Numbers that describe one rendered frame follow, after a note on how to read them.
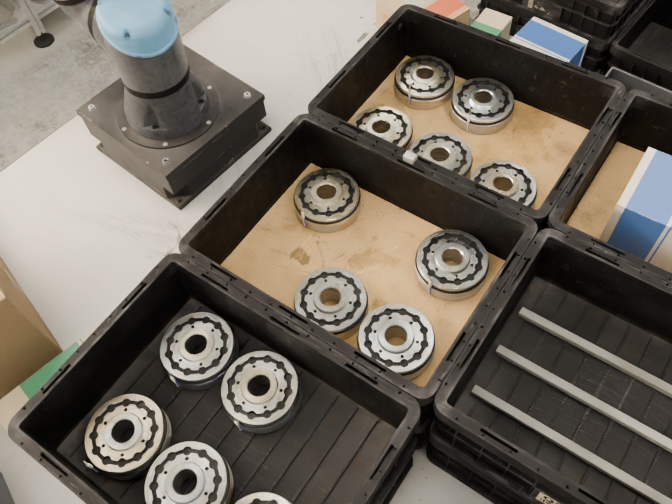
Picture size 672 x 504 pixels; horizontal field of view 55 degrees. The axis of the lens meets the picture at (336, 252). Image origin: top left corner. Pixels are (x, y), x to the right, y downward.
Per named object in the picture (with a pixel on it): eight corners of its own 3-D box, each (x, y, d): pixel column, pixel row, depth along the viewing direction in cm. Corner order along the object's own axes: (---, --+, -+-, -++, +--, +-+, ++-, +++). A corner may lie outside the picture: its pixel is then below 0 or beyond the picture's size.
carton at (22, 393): (29, 448, 99) (9, 436, 93) (9, 420, 101) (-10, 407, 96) (157, 343, 106) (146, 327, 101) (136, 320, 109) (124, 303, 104)
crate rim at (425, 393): (176, 256, 91) (172, 247, 88) (304, 120, 103) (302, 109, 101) (426, 412, 77) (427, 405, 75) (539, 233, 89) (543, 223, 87)
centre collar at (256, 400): (233, 395, 84) (232, 393, 83) (253, 363, 86) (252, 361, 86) (266, 411, 83) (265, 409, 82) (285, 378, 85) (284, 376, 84)
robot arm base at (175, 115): (112, 106, 121) (94, 65, 113) (181, 68, 126) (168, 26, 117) (154, 154, 115) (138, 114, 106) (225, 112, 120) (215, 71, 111)
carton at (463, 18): (376, 26, 144) (375, -3, 138) (416, 2, 148) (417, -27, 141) (425, 63, 137) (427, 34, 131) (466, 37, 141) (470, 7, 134)
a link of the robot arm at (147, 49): (143, 105, 108) (118, 39, 96) (101, 63, 113) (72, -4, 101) (203, 70, 111) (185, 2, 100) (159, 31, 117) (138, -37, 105)
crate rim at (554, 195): (304, 120, 103) (302, 109, 101) (404, 12, 115) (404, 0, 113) (539, 232, 89) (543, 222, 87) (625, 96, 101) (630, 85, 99)
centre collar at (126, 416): (97, 435, 82) (95, 434, 82) (126, 405, 84) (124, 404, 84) (122, 460, 80) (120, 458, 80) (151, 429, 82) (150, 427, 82)
